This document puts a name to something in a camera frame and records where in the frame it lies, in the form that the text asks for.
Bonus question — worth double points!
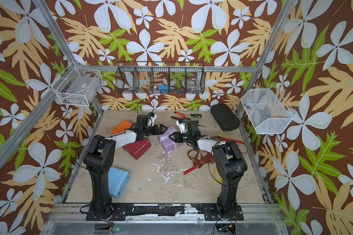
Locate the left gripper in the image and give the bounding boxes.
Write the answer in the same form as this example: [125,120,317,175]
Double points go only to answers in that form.
[143,124,168,136]

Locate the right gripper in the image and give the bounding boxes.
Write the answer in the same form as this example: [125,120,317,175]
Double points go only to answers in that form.
[169,131,193,143]

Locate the white ribbon bow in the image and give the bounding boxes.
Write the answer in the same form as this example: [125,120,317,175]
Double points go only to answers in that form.
[158,129,177,143]

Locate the lilac gift box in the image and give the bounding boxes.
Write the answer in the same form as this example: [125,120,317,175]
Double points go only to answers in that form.
[160,126,184,152]

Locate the magenta gift box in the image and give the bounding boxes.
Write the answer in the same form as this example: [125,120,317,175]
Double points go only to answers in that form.
[123,139,152,160]

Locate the brown ribbon bow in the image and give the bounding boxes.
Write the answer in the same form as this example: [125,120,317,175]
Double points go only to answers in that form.
[187,136,224,168]

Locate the orange gift box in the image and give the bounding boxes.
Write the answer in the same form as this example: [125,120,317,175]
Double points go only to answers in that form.
[111,120,132,135]

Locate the red ribbon bow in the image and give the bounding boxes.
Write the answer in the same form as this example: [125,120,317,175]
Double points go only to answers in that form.
[183,136,248,175]

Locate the yellow ribbon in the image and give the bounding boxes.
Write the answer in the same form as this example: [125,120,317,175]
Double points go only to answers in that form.
[212,133,231,184]

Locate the blue gift box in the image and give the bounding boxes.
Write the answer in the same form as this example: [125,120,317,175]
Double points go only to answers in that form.
[108,167,130,199]

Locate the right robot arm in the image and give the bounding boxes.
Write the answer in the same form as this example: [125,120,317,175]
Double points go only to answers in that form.
[169,119,248,219]

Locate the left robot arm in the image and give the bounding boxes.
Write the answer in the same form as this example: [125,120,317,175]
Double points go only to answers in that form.
[83,112,167,221]

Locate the blue item in basket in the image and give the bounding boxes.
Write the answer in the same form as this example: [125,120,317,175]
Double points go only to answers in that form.
[158,84,170,94]

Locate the black oval case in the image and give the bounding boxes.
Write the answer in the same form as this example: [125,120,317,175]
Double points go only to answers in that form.
[210,103,240,131]

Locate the white mesh basket right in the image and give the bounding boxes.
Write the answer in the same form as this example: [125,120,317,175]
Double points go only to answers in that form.
[241,86,297,135]

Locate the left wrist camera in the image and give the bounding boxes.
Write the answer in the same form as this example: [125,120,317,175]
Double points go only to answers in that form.
[147,112,157,126]

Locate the orange handled pliers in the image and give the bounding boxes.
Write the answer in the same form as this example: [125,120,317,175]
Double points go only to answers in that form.
[171,112,202,120]

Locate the black wire basket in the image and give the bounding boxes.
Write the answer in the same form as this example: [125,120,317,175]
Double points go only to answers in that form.
[114,61,206,95]

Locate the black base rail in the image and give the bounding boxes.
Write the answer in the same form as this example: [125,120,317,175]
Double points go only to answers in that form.
[85,203,244,221]

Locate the white wire basket left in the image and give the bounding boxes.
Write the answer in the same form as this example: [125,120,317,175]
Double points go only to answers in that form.
[55,67,103,107]

